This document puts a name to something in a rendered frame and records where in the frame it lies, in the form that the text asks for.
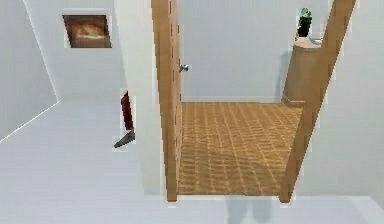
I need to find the brown wooden room door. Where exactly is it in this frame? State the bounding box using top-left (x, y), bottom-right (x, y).
top-left (150, 0), bottom-right (184, 203)

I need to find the green plant in black pot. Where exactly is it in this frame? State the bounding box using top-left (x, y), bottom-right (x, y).
top-left (296, 7), bottom-right (314, 38)

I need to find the light wooden cabinet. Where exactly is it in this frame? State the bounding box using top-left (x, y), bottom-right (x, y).
top-left (280, 36), bottom-right (323, 108)

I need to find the brown framed wall picture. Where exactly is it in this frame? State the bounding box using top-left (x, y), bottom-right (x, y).
top-left (61, 13), bottom-right (113, 50)

